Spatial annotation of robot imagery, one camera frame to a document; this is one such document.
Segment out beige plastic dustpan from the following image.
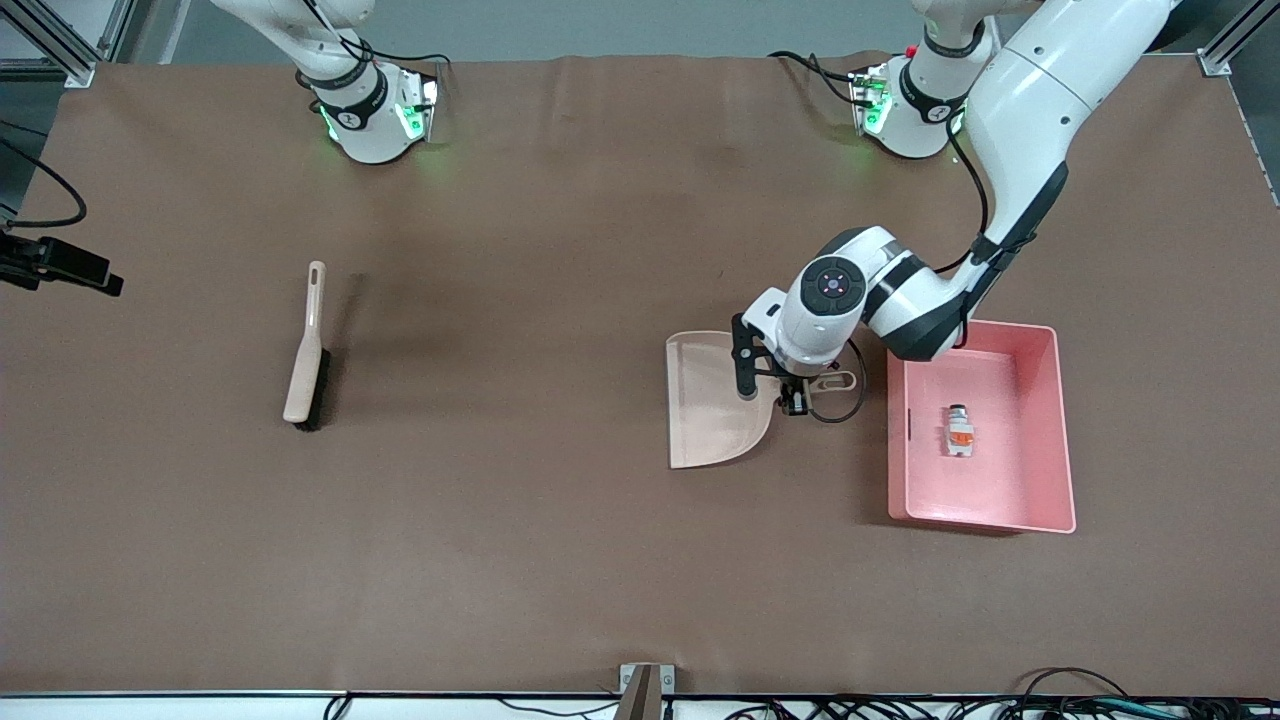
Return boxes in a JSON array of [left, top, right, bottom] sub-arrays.
[[666, 331, 860, 470]]

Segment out black cable bundle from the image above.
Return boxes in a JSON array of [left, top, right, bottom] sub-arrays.
[[720, 667, 1280, 720]]

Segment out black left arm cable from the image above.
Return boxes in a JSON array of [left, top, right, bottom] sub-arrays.
[[806, 128, 993, 425]]

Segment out pink plastic bin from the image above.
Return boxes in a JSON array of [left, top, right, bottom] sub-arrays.
[[886, 320, 1078, 535]]

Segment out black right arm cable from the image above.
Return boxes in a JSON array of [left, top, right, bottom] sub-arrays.
[[0, 118, 89, 231]]

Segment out black left base cable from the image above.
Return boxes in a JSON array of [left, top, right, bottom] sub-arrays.
[[768, 50, 861, 105]]

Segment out black base cable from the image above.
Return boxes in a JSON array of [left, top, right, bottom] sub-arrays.
[[355, 35, 451, 73], [768, 50, 861, 105]]

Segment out black right base cable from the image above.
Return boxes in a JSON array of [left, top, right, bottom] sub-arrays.
[[355, 35, 451, 73]]

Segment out brown table cover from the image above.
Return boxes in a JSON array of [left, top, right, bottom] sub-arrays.
[[0, 50, 1280, 698]]

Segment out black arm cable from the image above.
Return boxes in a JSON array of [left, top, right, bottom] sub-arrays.
[[0, 118, 89, 231], [806, 128, 993, 425]]

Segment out beige brush black bristles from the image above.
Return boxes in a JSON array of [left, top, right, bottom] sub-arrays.
[[283, 261, 332, 433]]

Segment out metal table edge bracket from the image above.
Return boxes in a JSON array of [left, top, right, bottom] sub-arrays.
[[617, 664, 676, 720]]

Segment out aluminium frame post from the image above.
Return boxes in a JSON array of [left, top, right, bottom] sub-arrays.
[[0, 0, 137, 89], [1196, 0, 1280, 79]]

